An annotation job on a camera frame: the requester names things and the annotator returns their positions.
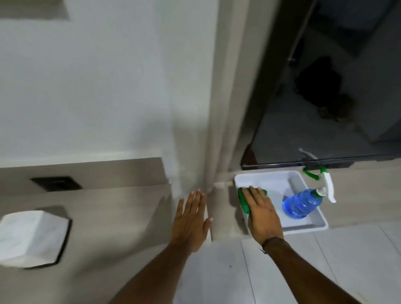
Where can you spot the person's left hand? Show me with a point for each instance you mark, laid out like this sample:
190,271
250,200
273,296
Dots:
190,228

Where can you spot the person's right hand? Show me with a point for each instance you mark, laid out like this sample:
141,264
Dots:
262,219

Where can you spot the person's left middle finger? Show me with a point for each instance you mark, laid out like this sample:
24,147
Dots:
196,203

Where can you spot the person's right fingers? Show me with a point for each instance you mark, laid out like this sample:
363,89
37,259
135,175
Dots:
254,195

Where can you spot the person's left thumb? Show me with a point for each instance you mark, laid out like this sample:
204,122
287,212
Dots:
208,225

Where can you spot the person's left little finger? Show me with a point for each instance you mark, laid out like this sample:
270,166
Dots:
179,209

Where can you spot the green sponge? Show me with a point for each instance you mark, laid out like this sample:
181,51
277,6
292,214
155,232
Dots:
241,200

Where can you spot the person's left forearm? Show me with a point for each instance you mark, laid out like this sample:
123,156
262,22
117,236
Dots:
150,278

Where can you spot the person's right forearm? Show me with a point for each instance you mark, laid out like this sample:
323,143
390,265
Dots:
310,275

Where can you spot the white plastic tray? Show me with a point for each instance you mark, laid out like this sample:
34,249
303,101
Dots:
282,184

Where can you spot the blue spray bottle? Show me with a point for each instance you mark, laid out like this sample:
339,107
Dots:
300,203

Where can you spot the dark framed glass door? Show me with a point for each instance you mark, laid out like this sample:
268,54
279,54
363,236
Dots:
313,134

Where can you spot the black bag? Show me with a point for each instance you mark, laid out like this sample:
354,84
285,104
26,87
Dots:
319,81

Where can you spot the white tissue pack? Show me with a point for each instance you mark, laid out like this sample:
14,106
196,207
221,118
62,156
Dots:
29,238

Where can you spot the black wall plate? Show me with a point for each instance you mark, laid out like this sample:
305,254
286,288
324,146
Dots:
56,183

